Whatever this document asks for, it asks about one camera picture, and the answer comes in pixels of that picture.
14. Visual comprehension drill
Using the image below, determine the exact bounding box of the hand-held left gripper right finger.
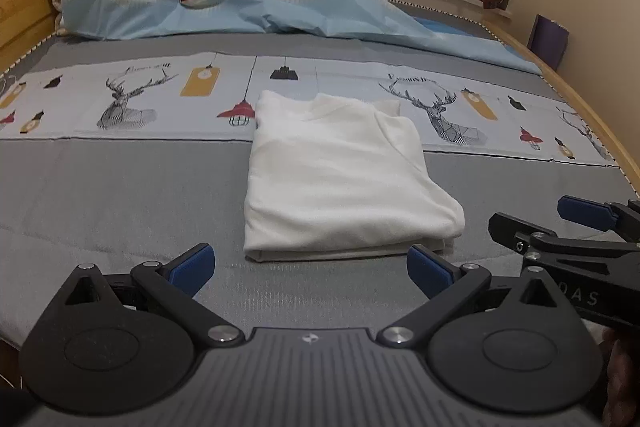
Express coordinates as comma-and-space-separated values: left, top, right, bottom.
375, 244, 577, 349

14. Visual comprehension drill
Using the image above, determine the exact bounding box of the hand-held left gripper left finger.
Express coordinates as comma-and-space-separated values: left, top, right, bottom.
59, 243, 246, 349

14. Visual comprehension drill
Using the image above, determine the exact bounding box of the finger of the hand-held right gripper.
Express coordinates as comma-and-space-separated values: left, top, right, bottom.
488, 212, 640, 266
557, 195, 640, 238

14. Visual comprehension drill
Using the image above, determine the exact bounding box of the white long-sleeved shirt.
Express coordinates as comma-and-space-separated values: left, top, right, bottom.
243, 90, 466, 264

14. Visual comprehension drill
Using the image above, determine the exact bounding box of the purple paper bag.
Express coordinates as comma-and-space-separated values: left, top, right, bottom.
527, 14, 571, 70

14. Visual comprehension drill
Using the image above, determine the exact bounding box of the light blue duvet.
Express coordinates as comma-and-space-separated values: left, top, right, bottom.
54, 0, 543, 76

